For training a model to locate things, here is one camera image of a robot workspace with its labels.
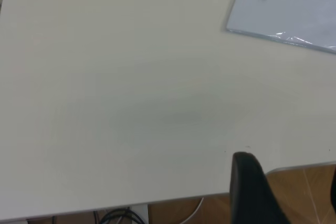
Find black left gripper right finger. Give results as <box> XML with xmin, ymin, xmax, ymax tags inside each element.
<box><xmin>329</xmin><ymin>166</ymin><xmax>336</xmax><ymax>210</ymax></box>

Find black cable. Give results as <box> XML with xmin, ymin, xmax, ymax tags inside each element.
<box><xmin>100</xmin><ymin>207</ymin><xmax>144</xmax><ymax>224</ymax></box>

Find clear zip bag red zipper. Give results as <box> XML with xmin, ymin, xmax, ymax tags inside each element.
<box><xmin>226</xmin><ymin>0</ymin><xmax>336</xmax><ymax>55</ymax></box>

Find white paper sheets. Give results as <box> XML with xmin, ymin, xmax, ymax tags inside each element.
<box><xmin>228</xmin><ymin>0</ymin><xmax>336</xmax><ymax>51</ymax></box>

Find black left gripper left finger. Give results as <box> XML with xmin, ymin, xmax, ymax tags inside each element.
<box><xmin>229</xmin><ymin>152</ymin><xmax>291</xmax><ymax>224</ymax></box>

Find white cable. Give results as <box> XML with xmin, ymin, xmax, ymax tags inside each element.
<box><xmin>182</xmin><ymin>197</ymin><xmax>205</xmax><ymax>223</ymax></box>

